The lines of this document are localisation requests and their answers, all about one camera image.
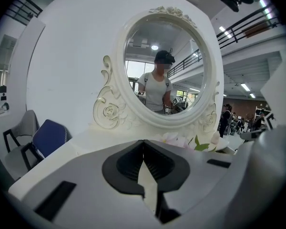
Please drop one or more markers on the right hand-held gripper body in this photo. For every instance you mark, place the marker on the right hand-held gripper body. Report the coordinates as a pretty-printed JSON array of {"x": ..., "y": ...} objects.
[{"x": 271, "y": 163}]

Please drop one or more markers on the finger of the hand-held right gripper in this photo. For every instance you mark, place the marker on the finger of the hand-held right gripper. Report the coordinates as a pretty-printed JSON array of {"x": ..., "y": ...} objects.
[{"x": 252, "y": 135}]

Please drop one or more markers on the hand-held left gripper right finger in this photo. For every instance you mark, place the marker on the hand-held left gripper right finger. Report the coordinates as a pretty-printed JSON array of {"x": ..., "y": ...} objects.
[{"x": 195, "y": 173}]

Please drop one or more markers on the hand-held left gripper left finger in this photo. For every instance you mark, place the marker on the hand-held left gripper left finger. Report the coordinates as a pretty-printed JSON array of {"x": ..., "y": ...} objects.
[{"x": 90, "y": 190}]

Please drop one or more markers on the white ornate dressing table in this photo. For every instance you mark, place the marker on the white ornate dressing table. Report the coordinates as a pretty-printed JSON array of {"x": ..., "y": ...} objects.
[{"x": 62, "y": 156}]

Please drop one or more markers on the pale pink round ornament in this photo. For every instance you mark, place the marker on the pale pink round ornament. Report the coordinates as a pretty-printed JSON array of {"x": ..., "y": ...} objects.
[{"x": 215, "y": 138}]

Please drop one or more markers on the pink flowers in white pot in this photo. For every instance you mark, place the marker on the pink flowers in white pot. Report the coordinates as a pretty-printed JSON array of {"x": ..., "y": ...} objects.
[{"x": 171, "y": 138}]

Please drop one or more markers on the blue chair white seat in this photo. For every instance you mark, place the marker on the blue chair white seat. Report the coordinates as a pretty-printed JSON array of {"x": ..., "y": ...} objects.
[{"x": 50, "y": 137}]

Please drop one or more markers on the grey fabric chair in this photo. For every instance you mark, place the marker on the grey fabric chair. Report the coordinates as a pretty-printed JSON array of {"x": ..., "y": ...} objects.
[{"x": 26, "y": 123}]

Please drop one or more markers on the black mezzanine railing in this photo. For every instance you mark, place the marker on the black mezzanine railing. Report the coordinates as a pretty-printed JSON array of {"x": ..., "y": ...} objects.
[
  {"x": 29, "y": 15},
  {"x": 236, "y": 36}
]

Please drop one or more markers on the dark green cup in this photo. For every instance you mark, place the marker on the dark green cup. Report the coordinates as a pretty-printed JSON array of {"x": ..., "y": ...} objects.
[{"x": 6, "y": 106}]

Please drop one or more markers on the oval mirror white carved frame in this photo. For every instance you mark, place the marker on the oval mirror white carved frame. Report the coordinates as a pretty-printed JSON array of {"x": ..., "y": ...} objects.
[{"x": 120, "y": 56}]

